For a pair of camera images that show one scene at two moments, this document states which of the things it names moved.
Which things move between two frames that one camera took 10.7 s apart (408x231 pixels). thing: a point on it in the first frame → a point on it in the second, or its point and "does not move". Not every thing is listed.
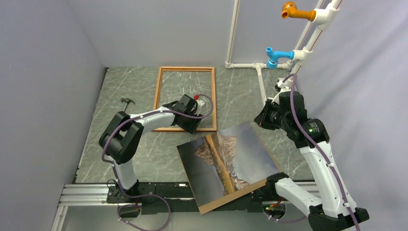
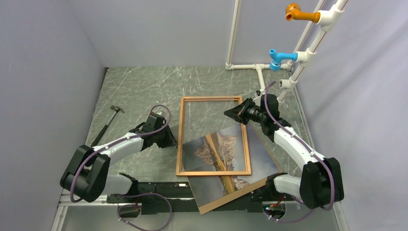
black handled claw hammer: [127, 101] → [116, 109]
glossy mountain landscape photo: [223, 164] does not move
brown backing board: [241, 193] does not move
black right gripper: [261, 119] → [239, 112]
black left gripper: [192, 127] → [170, 140]
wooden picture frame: [213, 96] → [179, 163]
